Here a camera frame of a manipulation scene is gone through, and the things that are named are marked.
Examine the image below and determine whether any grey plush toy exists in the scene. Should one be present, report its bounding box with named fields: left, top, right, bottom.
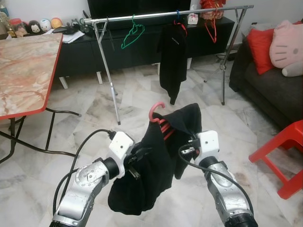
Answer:
left=282, top=59, right=303, bottom=77

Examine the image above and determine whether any salmon pink plastic hanger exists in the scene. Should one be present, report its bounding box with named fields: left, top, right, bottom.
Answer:
left=148, top=101, right=178, bottom=142

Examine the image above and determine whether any green plastic hanger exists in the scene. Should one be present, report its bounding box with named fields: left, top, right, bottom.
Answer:
left=121, top=14, right=146, bottom=50

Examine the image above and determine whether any dark grey sofa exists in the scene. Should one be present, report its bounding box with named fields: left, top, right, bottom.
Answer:
left=229, top=40, right=303, bottom=128

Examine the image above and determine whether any red cushion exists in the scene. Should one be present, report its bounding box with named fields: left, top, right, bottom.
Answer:
left=247, top=27, right=275, bottom=75

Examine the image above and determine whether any red plastic hanger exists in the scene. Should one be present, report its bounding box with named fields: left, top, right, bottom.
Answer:
left=205, top=7, right=218, bottom=44

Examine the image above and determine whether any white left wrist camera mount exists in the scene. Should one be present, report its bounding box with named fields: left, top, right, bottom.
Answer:
left=108, top=131, right=136, bottom=179

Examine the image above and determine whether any plain black garment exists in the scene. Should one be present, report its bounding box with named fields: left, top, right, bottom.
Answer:
left=108, top=103, right=203, bottom=216

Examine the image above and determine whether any red laughing Buddha statue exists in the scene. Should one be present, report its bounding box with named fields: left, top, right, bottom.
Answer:
left=199, top=0, right=227, bottom=20

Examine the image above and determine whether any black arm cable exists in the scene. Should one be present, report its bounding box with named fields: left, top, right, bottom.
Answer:
left=178, top=144, right=254, bottom=213
left=53, top=129, right=117, bottom=214

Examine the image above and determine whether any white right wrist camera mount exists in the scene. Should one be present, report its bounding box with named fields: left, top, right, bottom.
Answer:
left=193, top=131, right=221, bottom=166

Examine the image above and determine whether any pink cat face pillow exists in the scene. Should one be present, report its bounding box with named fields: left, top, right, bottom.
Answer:
left=269, top=20, right=303, bottom=70

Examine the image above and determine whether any black flat television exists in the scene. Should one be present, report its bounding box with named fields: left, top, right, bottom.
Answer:
left=88, top=0, right=192, bottom=19

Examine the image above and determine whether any white round plush toy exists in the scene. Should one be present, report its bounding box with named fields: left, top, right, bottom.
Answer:
left=39, top=18, right=52, bottom=32

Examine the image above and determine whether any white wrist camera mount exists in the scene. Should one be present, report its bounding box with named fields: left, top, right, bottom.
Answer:
left=193, top=131, right=221, bottom=166
left=108, top=131, right=136, bottom=179

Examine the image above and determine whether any orange round plush toy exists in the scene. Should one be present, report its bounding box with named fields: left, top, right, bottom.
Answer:
left=51, top=17, right=63, bottom=30

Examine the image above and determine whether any black wallet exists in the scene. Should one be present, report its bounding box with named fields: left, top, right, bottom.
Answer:
left=52, top=26, right=80, bottom=35

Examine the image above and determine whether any white paper stack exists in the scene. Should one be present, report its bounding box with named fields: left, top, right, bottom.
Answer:
left=49, top=29, right=86, bottom=44

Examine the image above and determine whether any white pink tissue box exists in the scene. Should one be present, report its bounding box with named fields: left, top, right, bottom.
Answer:
left=187, top=12, right=199, bottom=25

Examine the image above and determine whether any red plastic stool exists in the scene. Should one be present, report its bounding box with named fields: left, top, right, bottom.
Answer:
left=249, top=119, right=303, bottom=200

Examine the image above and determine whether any black garment with red trim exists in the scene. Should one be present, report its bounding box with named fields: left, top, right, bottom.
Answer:
left=157, top=21, right=188, bottom=105

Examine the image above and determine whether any marble top table red edge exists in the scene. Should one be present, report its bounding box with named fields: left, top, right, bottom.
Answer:
left=0, top=33, right=82, bottom=166

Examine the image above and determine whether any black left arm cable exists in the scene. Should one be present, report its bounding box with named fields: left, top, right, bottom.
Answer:
left=53, top=129, right=117, bottom=214

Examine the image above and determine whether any silver metal clothes rack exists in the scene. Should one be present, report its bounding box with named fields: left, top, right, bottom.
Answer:
left=80, top=5, right=255, bottom=126

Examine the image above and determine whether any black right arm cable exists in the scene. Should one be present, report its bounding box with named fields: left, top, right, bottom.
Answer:
left=178, top=144, right=254, bottom=213

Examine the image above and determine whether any black low TV console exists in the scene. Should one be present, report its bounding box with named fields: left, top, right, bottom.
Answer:
left=56, top=17, right=236, bottom=79

